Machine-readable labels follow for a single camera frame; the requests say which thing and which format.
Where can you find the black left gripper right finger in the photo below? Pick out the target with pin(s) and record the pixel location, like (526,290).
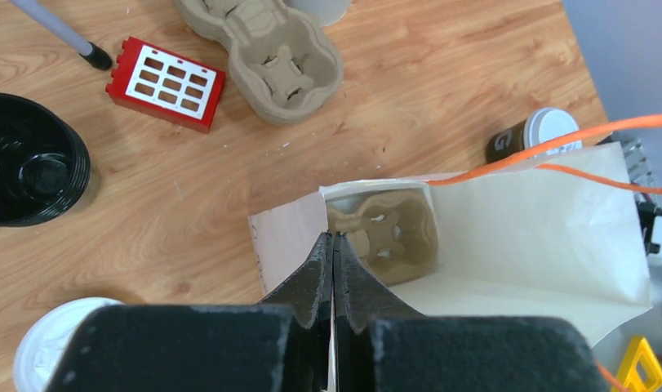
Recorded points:
(384,344)

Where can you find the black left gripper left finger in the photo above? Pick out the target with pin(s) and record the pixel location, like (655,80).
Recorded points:
(280,343)

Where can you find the single brown pulp cup carrier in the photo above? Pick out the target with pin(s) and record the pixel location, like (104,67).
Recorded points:
(393,234)

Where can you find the paper bag with orange handles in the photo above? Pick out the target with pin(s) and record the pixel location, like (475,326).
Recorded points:
(550,232)

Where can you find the lidded coffee cup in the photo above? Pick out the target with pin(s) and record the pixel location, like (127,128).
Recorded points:
(541,126)

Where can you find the dark cup of coffee beans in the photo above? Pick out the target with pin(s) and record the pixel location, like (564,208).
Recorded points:
(45,166)

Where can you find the yellow plastic block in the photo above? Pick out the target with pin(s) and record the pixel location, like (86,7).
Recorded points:
(639,369)

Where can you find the red white block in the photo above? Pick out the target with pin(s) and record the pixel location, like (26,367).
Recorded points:
(165,85)

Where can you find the silver tripod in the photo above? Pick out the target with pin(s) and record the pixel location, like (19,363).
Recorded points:
(91,53)

